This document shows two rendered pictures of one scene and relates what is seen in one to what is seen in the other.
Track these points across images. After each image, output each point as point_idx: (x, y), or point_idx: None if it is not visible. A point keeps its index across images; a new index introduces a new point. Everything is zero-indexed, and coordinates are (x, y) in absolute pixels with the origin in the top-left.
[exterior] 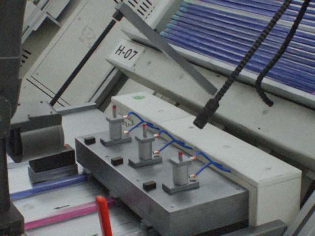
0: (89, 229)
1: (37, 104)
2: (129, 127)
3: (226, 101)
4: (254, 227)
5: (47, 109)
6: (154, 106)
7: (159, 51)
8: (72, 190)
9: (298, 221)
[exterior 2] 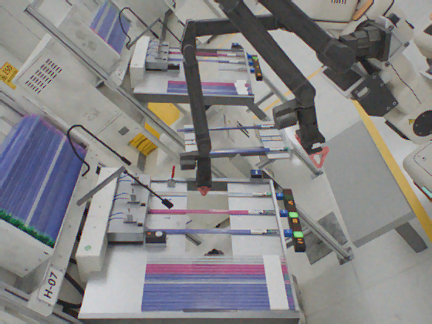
0: None
1: (185, 154)
2: (113, 231)
3: (82, 196)
4: None
5: (183, 153)
6: (92, 233)
7: None
8: (156, 227)
9: None
